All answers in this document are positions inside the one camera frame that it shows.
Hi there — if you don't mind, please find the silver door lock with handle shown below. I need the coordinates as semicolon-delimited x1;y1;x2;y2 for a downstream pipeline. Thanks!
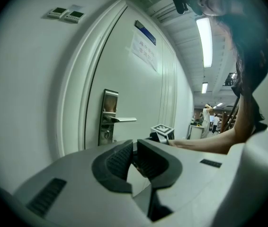
98;88;137;147

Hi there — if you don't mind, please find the person's black shirt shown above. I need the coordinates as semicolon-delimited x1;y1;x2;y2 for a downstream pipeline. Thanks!
250;96;268;136

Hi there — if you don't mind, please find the person's face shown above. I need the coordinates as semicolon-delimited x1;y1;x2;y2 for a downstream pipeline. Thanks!
186;0;229;16

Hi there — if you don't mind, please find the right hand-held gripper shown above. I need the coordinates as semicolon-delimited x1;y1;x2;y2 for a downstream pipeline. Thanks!
149;123;175;147

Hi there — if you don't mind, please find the person's right forearm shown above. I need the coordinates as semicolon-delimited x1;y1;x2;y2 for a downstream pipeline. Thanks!
168;124;246;155

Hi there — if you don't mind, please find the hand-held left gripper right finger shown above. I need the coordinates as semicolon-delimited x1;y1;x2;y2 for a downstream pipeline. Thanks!
134;139;238;222

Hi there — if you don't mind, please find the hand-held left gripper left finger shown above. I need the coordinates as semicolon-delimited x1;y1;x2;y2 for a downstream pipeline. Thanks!
13;139;149;227

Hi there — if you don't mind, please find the white door frame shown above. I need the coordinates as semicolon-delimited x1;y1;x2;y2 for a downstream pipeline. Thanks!
58;0;129;158

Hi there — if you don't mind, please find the dark wooden rack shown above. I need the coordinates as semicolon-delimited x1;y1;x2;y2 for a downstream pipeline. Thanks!
220;111;238;133

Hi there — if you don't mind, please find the blue door sign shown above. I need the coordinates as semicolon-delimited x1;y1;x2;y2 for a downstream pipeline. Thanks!
134;19;157;45

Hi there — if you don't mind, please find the white counter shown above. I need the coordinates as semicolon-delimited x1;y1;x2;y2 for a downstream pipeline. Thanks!
188;123;205;140

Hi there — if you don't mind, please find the long ceiling light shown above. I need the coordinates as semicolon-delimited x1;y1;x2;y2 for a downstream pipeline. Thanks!
195;17;214;68

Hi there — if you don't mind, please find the white paper notice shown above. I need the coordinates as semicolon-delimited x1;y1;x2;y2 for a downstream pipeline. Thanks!
125;29;159;72

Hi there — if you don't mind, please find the white door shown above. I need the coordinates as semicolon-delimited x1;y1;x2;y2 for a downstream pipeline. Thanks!
84;0;165;151

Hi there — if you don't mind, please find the white wall thermostat panel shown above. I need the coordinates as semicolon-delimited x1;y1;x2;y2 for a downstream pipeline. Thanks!
64;10;85;23
46;7;68;19

